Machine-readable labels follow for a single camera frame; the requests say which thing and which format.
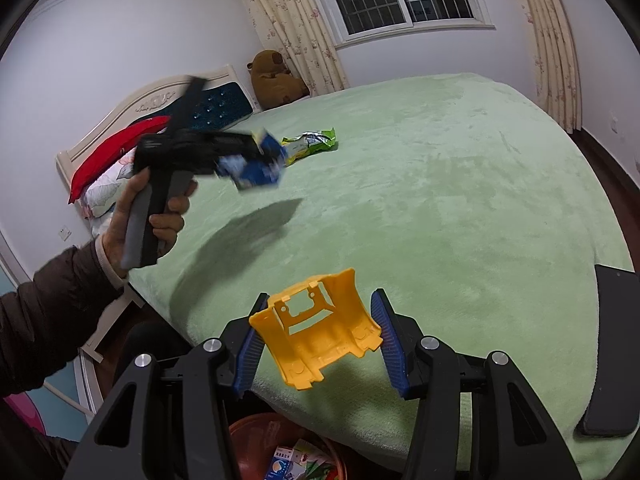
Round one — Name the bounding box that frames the person's left forearm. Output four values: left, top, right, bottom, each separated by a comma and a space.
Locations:
0, 235, 132, 397

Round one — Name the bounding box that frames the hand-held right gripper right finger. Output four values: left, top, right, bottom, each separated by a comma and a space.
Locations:
370, 288, 583, 480

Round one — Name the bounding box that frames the black flat object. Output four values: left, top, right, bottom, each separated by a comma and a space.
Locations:
575, 263, 640, 437

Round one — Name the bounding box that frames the floral cream curtain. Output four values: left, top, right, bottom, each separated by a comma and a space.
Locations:
510, 0, 583, 134
234, 0, 351, 97

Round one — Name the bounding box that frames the orange waste bin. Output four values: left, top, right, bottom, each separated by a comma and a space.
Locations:
227, 412, 348, 480

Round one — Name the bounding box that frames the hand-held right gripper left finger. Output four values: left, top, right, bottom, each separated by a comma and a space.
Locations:
75, 292, 271, 480

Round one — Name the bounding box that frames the brown stuffed bear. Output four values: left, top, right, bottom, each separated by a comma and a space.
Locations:
246, 50, 311, 111

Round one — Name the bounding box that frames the red pillow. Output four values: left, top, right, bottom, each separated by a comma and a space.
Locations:
68, 116, 172, 205

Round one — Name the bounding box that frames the white blue tufted headboard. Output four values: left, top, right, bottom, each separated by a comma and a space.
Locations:
55, 64, 261, 196

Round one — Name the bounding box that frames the person's left hand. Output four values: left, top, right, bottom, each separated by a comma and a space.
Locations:
102, 167, 198, 281

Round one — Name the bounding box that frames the white floral pillow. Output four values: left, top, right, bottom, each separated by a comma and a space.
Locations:
82, 160, 140, 218

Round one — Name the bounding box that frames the green bed blanket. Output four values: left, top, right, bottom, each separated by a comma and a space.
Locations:
122, 72, 636, 468

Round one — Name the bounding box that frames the yellow green snack packet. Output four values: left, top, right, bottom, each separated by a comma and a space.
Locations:
281, 129, 339, 163

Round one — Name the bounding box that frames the white blue carton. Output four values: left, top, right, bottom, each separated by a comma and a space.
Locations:
271, 447, 307, 480

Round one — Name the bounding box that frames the blue snack box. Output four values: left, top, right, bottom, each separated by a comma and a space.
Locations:
232, 129, 289, 192

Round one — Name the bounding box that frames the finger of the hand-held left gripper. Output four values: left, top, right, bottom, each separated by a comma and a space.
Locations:
219, 131, 263, 176

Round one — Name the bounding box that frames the pink round object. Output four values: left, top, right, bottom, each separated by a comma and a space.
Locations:
0, 392, 46, 442

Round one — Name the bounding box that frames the yellow plastic part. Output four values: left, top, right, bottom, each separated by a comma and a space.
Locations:
249, 268, 383, 392

